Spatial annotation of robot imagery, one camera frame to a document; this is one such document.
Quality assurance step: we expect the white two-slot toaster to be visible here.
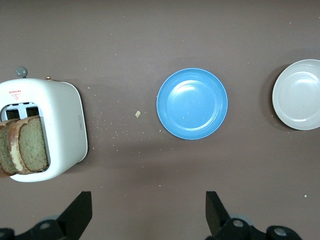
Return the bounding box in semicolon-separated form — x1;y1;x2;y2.
0;66;89;183

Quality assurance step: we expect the beige plate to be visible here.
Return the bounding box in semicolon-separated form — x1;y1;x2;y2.
271;58;320;131

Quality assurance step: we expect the blue plate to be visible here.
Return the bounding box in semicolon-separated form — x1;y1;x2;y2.
156;67;229;141

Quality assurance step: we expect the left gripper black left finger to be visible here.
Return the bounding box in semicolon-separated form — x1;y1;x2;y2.
0;191;93;240

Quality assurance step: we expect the brown bread slice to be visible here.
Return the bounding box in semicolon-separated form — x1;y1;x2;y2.
8;115;50;175
0;119;20;179

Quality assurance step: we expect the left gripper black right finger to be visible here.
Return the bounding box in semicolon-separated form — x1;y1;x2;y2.
204;191;305;240

